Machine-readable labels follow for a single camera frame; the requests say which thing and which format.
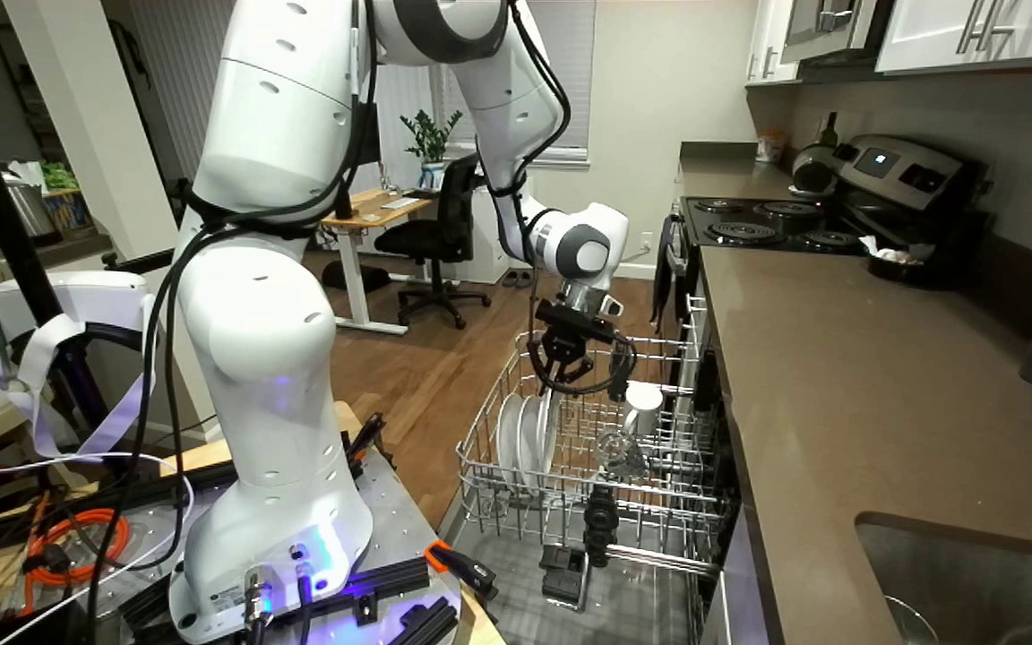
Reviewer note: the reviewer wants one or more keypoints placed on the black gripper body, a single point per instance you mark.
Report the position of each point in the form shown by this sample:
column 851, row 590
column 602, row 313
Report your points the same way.
column 560, row 349

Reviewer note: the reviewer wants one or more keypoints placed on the white mug in rack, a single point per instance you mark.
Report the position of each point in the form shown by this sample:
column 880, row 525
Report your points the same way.
column 641, row 408

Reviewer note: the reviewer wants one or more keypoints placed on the white round plate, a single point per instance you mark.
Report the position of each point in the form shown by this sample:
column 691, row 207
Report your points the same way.
column 544, row 431

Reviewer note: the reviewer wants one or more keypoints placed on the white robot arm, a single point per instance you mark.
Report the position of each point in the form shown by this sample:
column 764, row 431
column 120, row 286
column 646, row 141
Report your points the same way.
column 278, row 157

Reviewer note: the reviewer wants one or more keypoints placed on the wooden desk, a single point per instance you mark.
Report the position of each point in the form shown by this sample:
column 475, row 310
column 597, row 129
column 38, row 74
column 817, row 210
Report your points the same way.
column 369, row 212

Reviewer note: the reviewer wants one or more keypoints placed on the white plate in rack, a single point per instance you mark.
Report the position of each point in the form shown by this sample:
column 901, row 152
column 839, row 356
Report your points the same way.
column 506, row 434
column 523, row 442

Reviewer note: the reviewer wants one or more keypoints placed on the green potted plant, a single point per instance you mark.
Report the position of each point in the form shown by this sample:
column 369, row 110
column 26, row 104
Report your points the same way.
column 427, row 146

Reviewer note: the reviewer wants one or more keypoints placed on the black office chair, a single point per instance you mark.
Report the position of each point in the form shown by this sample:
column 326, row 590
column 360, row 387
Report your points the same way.
column 433, row 242

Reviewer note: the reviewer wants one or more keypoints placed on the white upper cabinets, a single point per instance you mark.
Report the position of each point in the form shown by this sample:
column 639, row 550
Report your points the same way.
column 817, row 42

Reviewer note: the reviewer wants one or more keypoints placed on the steel kitchen sink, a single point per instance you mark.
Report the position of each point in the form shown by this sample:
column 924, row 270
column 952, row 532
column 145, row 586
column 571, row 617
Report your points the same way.
column 952, row 586

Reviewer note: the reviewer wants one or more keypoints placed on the black pan with cloth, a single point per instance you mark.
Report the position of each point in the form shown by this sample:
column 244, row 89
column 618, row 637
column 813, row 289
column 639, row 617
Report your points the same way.
column 892, row 262

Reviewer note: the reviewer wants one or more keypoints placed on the black stove range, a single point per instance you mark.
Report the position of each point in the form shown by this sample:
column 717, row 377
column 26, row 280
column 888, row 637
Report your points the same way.
column 901, row 190

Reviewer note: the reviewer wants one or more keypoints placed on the black orange handled tool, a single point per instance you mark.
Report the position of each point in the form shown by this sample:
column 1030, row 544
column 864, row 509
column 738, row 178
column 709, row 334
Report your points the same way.
column 471, row 571

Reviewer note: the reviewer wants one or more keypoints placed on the wire dishwasher rack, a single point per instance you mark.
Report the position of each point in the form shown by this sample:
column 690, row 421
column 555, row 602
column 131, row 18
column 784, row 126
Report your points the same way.
column 667, row 483

